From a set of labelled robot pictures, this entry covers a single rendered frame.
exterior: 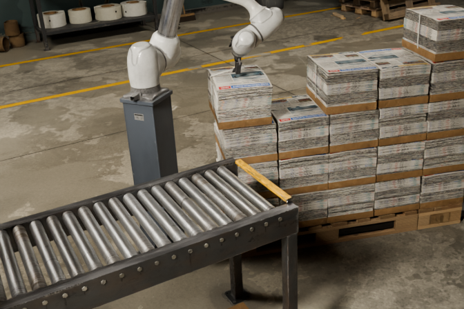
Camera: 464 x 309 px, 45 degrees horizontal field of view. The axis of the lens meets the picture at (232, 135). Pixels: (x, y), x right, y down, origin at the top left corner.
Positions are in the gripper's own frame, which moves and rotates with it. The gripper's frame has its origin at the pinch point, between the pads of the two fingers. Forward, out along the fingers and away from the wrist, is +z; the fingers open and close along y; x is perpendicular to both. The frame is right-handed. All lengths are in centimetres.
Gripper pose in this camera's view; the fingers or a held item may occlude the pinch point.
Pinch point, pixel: (233, 58)
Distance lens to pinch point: 300.4
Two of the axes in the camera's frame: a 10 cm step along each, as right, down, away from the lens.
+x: 9.8, -1.2, 1.5
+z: -1.4, 0.9, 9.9
